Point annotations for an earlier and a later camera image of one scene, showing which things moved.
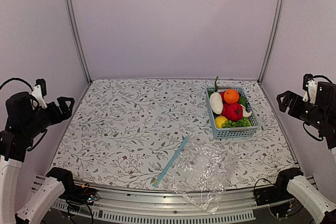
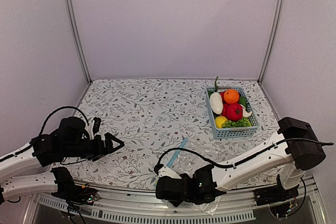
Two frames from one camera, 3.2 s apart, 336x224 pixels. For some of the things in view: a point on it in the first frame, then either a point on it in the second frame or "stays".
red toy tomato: [232, 112] stays
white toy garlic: [245, 113] stays
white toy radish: [216, 100] stays
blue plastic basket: [220, 133] stays
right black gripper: [290, 95] → [176, 203]
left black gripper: [66, 113] → [108, 149]
